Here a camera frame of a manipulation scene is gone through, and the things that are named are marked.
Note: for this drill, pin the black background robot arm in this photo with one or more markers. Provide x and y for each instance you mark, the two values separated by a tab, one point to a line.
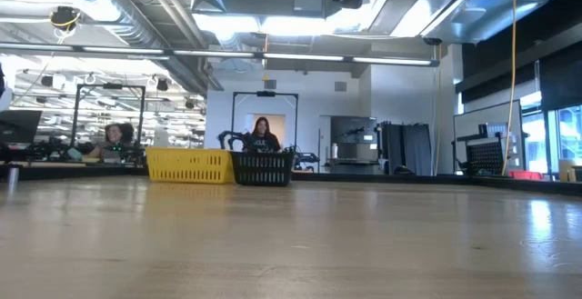
227	135

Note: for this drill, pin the person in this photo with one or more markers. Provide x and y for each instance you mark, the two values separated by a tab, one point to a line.
263	142
111	135

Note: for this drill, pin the black plastic basket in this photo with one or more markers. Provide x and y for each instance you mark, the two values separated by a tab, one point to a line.
263	169

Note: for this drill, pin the white bottle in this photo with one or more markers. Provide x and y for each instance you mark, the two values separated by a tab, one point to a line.
335	151

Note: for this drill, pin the grey metal shelf unit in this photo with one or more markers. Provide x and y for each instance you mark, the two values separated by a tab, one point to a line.
354	128

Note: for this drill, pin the yellow plastic basket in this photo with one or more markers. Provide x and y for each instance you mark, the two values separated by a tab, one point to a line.
188	166

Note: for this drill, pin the long ceiling light bar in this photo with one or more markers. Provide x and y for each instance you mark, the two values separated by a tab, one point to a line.
213	54

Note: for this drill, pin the black pegboard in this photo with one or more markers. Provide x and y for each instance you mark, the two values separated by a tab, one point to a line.
484	158

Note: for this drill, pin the red storage bin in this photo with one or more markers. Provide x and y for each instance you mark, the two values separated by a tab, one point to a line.
525	175

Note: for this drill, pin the black computer monitor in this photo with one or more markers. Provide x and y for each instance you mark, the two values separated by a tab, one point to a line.
20	126

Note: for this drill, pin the yellow container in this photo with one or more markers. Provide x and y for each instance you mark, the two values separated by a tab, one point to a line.
566	169

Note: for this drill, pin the black gantry frame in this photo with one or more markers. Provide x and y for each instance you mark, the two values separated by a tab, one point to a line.
266	93
109	86

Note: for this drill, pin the black metal table frame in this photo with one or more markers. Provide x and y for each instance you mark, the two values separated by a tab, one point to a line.
409	177

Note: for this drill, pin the black ceiling camera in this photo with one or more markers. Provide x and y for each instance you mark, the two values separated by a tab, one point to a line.
432	41

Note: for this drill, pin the round silver duct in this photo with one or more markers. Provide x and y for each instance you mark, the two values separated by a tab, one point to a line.
127	31

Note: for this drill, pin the silver ventilation duct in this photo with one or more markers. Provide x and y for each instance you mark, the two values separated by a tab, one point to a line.
477	3

